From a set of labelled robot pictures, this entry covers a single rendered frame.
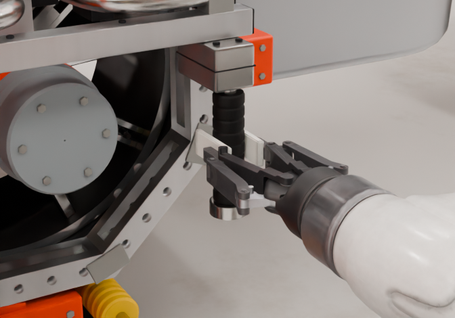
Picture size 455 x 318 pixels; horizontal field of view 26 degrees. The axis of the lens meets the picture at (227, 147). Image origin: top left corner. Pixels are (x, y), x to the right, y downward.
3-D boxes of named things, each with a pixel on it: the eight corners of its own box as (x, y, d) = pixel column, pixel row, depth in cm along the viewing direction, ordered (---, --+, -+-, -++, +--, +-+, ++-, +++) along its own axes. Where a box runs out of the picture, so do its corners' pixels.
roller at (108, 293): (70, 252, 161) (68, 220, 159) (148, 337, 137) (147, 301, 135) (36, 260, 159) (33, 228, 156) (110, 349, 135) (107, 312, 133)
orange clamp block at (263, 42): (190, 79, 138) (245, 70, 142) (218, 95, 132) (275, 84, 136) (189, 30, 136) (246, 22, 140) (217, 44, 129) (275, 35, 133)
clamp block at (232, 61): (214, 66, 115) (214, 21, 113) (255, 87, 108) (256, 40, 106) (176, 72, 113) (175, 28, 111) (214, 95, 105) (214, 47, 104)
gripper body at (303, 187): (296, 260, 93) (246, 223, 101) (368, 240, 97) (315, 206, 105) (298, 188, 91) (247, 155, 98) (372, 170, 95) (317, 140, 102)
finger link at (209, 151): (234, 174, 105) (210, 179, 104) (210, 158, 109) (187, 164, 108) (234, 160, 105) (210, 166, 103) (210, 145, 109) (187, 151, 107)
